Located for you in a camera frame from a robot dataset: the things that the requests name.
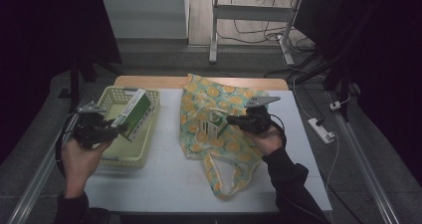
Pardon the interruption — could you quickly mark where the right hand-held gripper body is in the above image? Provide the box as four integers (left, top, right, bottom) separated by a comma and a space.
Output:
238, 96, 282, 134

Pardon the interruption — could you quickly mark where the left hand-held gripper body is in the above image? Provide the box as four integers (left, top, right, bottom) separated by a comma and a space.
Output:
71, 102, 117, 150

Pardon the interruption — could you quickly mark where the green and white box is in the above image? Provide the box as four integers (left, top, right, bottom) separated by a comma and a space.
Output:
195, 111, 230, 140
110, 88, 157, 142

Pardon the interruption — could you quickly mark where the orange print cloth bag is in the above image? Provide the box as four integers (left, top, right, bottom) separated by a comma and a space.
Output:
179, 73, 270, 200

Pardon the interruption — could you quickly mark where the pale yellow plastic basket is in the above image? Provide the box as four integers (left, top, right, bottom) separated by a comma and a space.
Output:
95, 86, 161, 169

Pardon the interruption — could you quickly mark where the person's right hand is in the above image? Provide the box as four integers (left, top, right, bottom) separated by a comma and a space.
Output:
243, 125, 285, 157

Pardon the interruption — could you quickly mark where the person's left hand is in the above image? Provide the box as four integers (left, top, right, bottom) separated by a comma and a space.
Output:
61, 137, 113, 199

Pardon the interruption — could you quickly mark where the black stand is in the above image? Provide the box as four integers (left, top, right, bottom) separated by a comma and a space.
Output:
292, 49, 361, 122
58, 54, 123, 114

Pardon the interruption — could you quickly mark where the white power strip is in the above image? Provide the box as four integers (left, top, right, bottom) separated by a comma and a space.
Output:
307, 117, 336, 145

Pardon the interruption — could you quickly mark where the grey cabinet panel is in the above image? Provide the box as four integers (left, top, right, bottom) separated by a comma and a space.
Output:
100, 0, 190, 40

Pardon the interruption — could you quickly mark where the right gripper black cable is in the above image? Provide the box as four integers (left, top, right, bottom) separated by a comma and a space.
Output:
269, 112, 289, 148

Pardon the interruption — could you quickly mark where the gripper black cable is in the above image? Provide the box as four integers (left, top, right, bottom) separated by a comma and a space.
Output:
54, 112, 82, 178
269, 112, 289, 148

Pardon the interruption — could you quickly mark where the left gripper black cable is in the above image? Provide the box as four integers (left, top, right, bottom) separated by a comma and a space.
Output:
54, 112, 82, 178

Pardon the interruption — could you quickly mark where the aluminium rail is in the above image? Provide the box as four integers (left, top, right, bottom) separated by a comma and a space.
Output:
326, 91, 402, 224
6, 93, 90, 224

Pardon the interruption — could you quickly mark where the tangle of black floor cables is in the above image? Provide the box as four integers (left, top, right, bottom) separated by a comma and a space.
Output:
217, 0, 316, 54

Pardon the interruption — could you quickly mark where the white power strip cable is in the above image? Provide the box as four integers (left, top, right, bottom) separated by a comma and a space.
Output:
325, 132, 341, 193

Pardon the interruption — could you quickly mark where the white desk frame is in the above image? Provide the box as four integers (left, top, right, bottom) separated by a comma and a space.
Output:
208, 0, 304, 66

